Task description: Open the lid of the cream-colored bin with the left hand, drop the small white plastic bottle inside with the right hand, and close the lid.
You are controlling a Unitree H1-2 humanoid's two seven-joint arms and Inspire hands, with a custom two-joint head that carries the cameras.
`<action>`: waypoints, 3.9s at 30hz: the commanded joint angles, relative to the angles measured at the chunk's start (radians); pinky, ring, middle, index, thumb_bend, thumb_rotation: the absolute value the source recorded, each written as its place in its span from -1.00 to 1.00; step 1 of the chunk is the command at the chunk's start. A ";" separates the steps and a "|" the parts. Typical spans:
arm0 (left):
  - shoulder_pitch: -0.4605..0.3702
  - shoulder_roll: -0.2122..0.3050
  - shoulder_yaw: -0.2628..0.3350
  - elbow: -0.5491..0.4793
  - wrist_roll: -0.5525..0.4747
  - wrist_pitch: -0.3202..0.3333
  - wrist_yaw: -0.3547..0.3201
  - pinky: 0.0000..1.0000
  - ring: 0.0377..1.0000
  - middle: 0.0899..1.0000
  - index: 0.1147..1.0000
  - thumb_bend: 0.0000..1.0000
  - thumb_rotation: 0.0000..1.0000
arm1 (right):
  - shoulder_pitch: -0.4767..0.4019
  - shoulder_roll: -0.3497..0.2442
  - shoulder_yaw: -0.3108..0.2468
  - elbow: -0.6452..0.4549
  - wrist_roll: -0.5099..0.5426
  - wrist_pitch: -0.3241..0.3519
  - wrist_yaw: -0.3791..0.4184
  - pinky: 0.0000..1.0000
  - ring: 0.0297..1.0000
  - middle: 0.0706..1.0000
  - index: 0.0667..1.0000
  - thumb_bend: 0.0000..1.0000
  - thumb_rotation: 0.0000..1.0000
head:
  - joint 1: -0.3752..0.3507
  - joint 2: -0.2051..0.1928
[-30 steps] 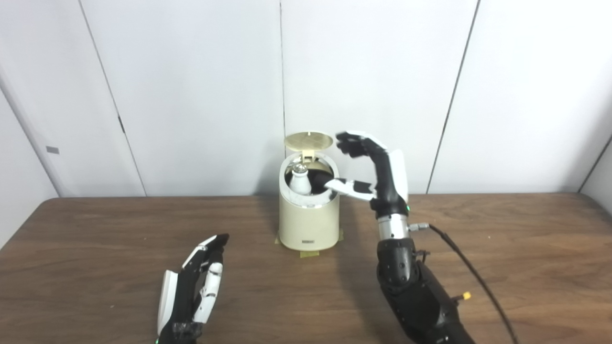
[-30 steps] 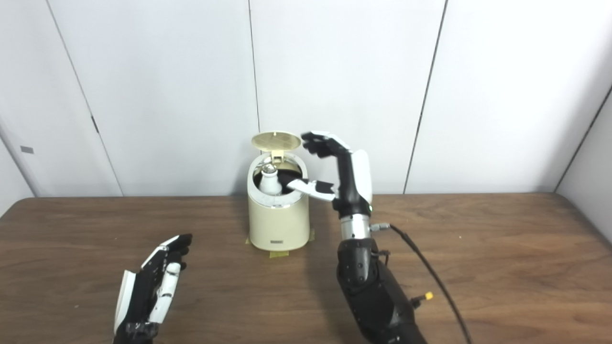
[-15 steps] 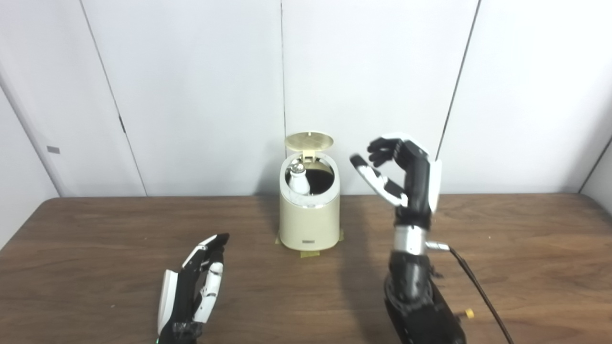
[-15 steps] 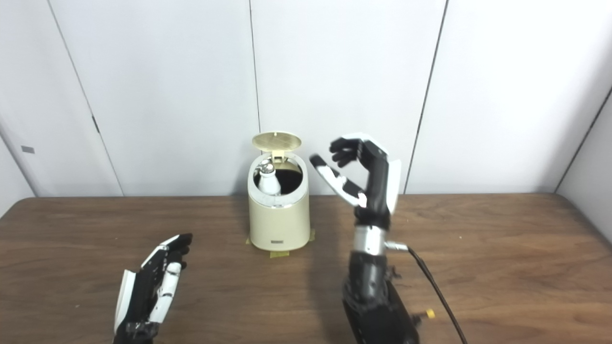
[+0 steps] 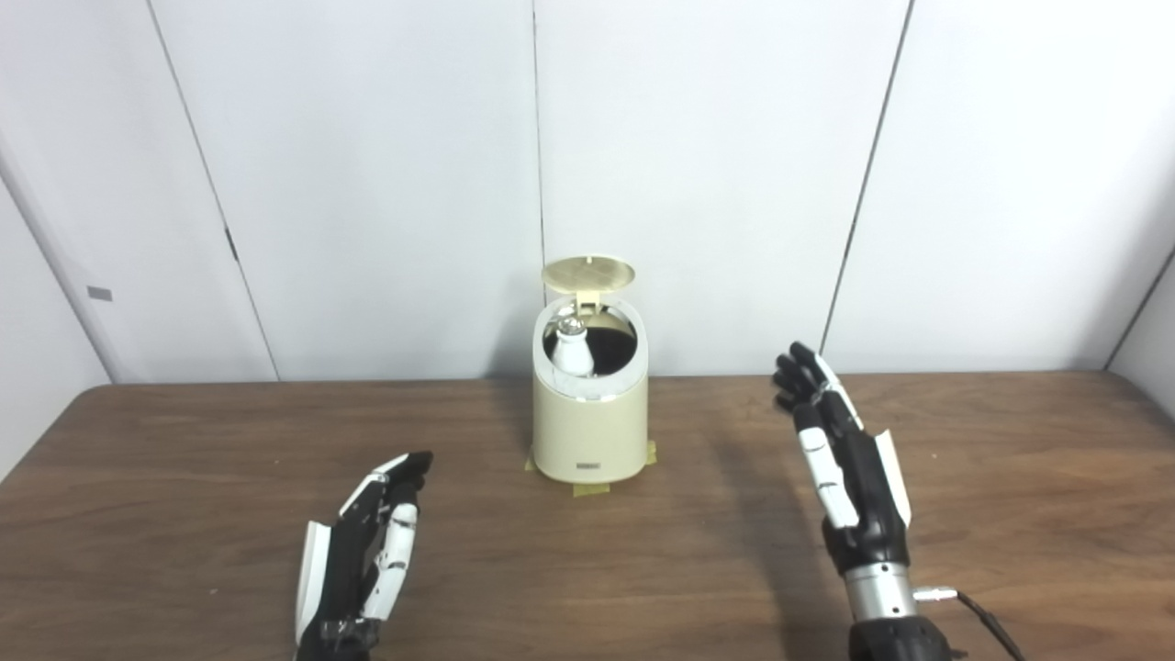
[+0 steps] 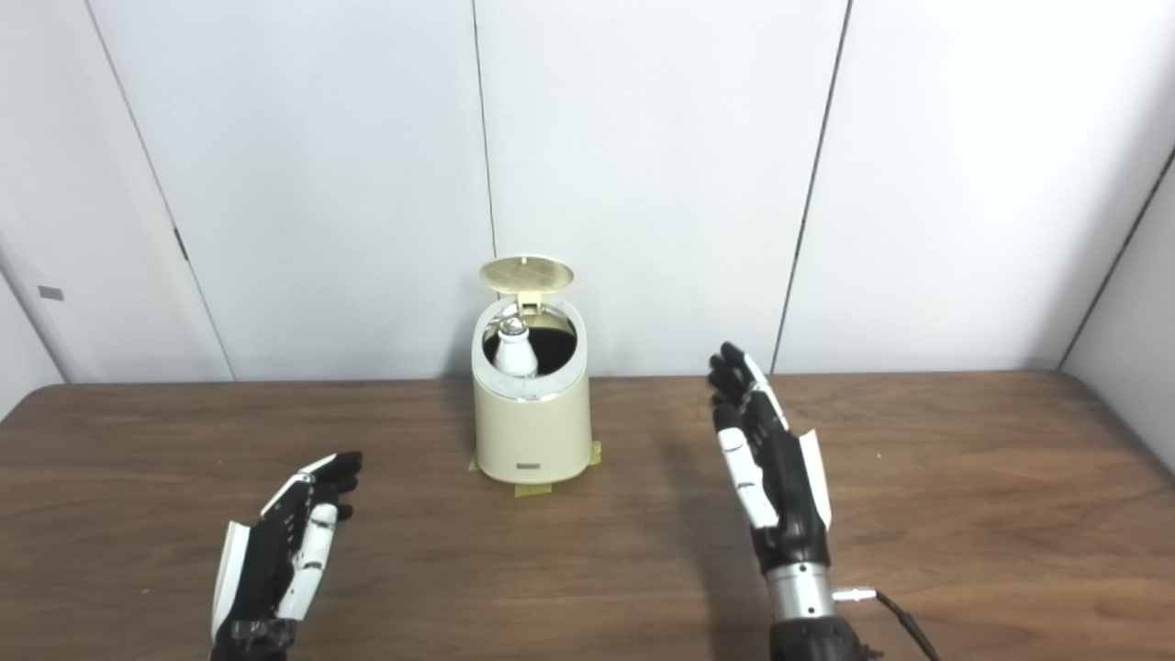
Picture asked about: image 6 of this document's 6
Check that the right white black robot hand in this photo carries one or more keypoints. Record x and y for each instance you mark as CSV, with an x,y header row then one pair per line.
x,y
789,496

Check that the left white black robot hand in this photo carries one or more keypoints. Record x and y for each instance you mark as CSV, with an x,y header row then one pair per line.
x,y
262,569

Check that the cream-colored round bin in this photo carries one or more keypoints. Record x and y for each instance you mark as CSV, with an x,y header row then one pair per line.
x,y
532,436

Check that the small white plastic bottle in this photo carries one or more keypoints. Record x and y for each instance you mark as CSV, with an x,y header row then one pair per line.
x,y
516,353

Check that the cream round bin lid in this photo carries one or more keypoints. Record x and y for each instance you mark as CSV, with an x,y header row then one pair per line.
x,y
526,273

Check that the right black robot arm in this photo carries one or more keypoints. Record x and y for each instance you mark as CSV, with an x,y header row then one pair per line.
x,y
808,624

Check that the small grey wall tag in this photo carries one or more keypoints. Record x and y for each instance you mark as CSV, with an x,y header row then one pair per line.
x,y
50,294

